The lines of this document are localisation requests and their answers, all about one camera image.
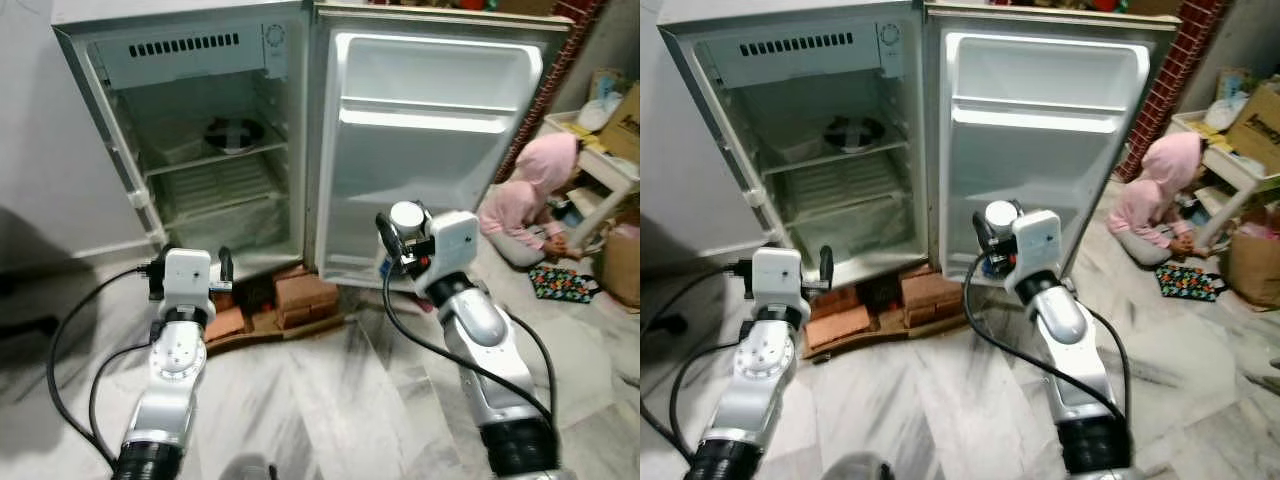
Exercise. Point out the printed cardboard box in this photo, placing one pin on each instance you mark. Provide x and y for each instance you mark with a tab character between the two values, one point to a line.
625	125
1258	130

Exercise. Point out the red brick pillar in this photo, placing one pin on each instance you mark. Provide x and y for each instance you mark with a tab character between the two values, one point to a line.
1175	70
555	70

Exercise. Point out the colourful patterned black bag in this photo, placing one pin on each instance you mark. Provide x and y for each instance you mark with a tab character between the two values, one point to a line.
1190	282
562	284

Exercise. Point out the large red brick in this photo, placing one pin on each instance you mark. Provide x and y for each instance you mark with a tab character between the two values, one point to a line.
305	295
930	290

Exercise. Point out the brown paper bag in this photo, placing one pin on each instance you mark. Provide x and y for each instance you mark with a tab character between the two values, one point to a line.
622	268
1255	268

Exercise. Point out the clear crisper drawer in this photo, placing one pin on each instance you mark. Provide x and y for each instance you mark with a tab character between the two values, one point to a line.
850	225
215	215

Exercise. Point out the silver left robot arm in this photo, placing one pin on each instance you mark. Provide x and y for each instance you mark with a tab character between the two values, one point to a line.
170	370
755	380

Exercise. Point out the small red brick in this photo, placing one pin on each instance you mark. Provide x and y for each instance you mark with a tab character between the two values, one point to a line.
225	322
838	325

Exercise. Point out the person in pink hoodie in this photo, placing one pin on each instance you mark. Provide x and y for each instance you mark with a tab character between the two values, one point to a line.
520	205
1150	200

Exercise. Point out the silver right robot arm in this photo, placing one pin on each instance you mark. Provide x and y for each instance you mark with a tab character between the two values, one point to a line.
485	340
1070	335

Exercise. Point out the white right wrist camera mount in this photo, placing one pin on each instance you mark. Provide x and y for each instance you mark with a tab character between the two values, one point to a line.
455	243
1037	240

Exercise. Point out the clear fridge shelf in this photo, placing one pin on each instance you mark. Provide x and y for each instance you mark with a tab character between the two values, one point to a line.
800	160
190	160

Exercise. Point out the white storage rack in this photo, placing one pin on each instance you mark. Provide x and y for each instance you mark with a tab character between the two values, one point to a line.
1225	160
600	165

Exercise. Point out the white thermostat dial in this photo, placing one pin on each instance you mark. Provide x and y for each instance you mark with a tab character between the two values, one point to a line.
274	40
889	38

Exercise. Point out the white plastic bag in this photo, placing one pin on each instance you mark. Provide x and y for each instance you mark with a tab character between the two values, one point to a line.
1222	112
598	112

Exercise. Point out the wooden base board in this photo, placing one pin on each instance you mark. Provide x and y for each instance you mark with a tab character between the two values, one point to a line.
890	332
262	332

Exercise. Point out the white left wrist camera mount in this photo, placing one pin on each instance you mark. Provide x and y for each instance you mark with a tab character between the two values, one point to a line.
187	278
778	275

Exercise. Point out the white lined fridge door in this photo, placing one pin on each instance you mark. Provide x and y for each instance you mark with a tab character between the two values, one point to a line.
1040	180
430	190

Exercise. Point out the silver topped drink can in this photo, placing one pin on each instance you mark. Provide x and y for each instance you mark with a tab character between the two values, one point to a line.
1001	216
407	217

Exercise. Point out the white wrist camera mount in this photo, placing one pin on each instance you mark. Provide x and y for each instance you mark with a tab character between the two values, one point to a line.
1037	240
187	278
778	275
455	243

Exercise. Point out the white door shelf rail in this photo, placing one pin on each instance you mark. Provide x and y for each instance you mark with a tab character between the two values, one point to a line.
1035	113
425	115

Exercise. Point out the silver small fridge body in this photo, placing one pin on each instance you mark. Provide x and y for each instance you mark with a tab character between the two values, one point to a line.
95	120
705	120

